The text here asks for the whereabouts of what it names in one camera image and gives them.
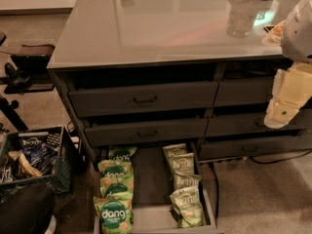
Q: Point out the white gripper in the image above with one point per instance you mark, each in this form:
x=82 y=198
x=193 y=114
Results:
x=298 y=36

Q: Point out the green dang chip bag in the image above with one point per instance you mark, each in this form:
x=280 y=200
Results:
x=115 y=167
x=115 y=213
x=124 y=153
x=114 y=184

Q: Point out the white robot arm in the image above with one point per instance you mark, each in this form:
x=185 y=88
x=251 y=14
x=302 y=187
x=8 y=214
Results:
x=296 y=43

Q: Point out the top right drawer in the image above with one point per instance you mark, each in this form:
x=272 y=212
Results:
x=243 y=91

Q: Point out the middle right drawer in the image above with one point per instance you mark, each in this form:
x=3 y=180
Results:
x=239 y=124

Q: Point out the top left drawer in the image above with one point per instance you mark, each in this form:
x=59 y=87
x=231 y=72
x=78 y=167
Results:
x=144 y=98

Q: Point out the bottom right drawer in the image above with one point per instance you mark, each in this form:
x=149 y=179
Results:
x=254 y=146

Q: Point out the green kettle chip bag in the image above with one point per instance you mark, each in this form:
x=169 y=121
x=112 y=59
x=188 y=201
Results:
x=183 y=164
x=174 y=150
x=188 y=207
x=182 y=181

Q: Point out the back green kettle chip bag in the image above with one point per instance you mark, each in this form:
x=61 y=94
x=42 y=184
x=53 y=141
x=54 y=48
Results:
x=174 y=150

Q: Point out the grey drawer cabinet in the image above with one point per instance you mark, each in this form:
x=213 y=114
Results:
x=121 y=43

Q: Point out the front green kettle chip bag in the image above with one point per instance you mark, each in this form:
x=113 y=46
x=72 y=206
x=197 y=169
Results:
x=188 y=207

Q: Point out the open bottom left drawer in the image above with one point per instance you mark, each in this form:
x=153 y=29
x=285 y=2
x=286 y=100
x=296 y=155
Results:
x=151 y=206

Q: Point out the middle left drawer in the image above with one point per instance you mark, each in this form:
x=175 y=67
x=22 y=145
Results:
x=146 y=131

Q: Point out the black white marker board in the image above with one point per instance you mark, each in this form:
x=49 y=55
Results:
x=274 y=36

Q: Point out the dark green plastic crate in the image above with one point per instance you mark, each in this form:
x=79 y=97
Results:
x=60 y=181

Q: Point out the dark chair with armrest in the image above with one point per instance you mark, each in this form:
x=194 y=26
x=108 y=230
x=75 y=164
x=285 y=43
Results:
x=27 y=74

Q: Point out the blue snack bags in crate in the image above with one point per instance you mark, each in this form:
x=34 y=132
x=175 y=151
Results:
x=30 y=155

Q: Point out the white shoe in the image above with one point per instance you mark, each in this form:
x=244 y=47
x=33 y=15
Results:
x=52 y=226

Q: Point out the black trouser leg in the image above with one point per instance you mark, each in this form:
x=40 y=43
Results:
x=29 y=211

